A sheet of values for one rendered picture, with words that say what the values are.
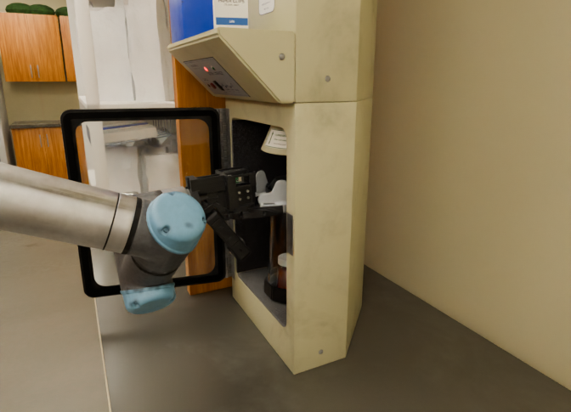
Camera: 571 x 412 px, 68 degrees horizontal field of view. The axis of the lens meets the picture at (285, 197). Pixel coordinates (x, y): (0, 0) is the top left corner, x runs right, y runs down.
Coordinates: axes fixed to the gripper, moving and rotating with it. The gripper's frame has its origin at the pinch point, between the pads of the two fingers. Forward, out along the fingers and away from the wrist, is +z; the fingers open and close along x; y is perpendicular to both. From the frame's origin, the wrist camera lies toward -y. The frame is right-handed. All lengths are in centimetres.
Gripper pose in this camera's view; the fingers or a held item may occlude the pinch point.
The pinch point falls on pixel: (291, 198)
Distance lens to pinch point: 82.9
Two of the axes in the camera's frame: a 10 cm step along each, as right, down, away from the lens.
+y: -0.5, -9.6, -2.8
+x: -4.5, -2.3, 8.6
